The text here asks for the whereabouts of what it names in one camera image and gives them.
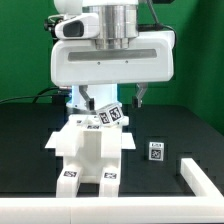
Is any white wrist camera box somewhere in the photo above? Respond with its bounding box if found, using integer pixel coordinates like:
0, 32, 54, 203
55, 13, 100, 40

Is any black cable on table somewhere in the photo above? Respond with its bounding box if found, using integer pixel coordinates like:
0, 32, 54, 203
0, 85, 73, 106

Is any white chair back frame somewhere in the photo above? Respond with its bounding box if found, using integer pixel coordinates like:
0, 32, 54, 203
69, 114, 129, 128

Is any white U-shaped fence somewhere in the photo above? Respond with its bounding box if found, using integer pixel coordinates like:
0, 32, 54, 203
0, 158, 224, 224

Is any white chair seat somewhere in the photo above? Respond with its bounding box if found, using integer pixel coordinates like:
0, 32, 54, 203
56, 124, 122, 183

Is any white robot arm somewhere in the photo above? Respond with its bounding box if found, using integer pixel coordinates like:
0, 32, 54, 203
51, 0, 176, 113

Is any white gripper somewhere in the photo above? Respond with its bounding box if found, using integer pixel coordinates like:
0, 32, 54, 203
51, 31, 175, 110

